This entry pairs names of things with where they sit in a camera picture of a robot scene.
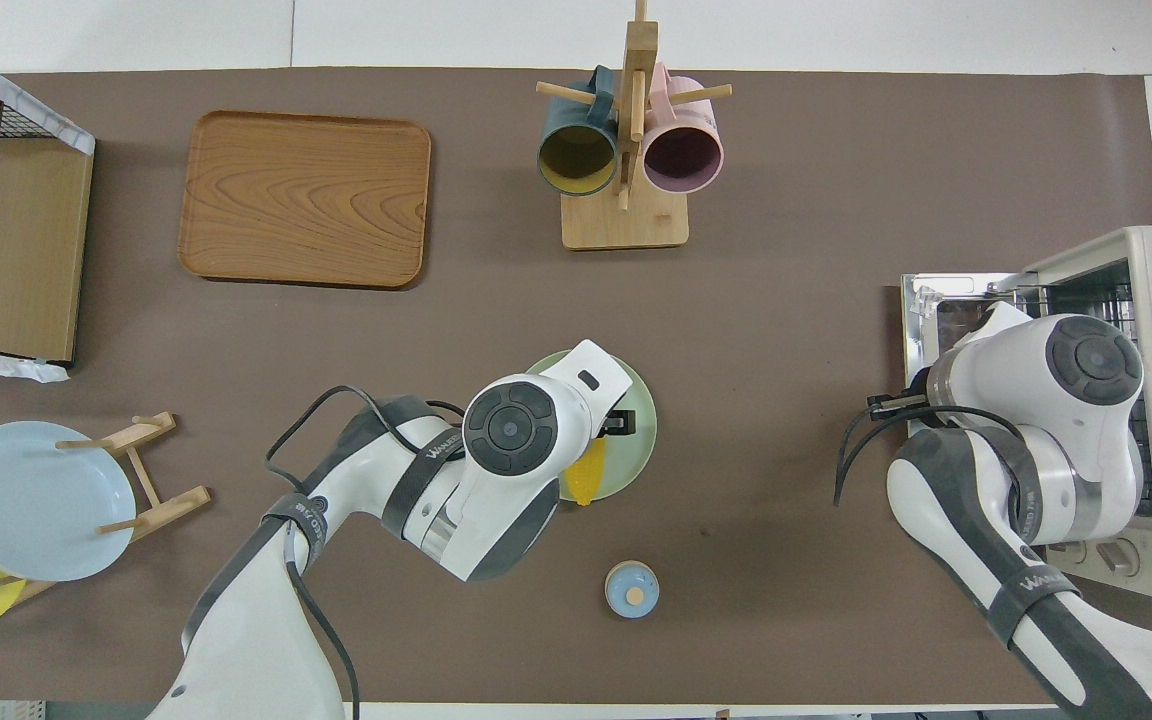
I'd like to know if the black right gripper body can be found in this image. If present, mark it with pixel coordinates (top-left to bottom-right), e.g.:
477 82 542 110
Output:
902 366 937 426

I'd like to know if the pale green round plate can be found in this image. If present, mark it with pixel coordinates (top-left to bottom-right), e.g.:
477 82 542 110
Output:
526 350 657 501

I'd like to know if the yellow corn cob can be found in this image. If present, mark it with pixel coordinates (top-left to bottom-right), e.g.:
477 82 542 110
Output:
564 438 609 508

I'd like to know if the toaster oven glass door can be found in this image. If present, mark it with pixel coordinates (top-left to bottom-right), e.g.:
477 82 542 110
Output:
901 272 1037 401

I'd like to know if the brown table mat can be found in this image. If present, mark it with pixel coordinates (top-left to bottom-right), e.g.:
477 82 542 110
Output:
0 68 1152 704

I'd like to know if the small blue bell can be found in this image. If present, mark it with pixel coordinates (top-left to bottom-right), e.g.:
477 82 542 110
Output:
604 560 660 620

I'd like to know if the wooden mug tree stand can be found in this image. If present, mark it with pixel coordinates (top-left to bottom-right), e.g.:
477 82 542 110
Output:
536 0 734 251

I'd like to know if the dark blue mug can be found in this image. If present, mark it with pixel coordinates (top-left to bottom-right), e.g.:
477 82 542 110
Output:
537 66 622 198

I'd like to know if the pink mug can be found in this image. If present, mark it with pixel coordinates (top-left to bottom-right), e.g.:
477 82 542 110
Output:
642 62 726 196

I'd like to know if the wooden serving tray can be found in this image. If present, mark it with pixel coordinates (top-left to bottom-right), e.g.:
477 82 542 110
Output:
178 110 433 291

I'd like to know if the wooden plate rack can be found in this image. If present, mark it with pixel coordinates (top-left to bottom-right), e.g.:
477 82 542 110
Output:
0 411 212 606

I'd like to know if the light blue plate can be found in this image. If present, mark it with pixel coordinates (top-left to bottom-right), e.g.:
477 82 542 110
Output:
0 421 137 583

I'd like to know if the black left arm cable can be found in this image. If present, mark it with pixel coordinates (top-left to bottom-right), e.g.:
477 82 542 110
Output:
264 385 467 720

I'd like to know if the wood and wire shelf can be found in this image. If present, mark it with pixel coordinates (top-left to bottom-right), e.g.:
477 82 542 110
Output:
0 40 97 383

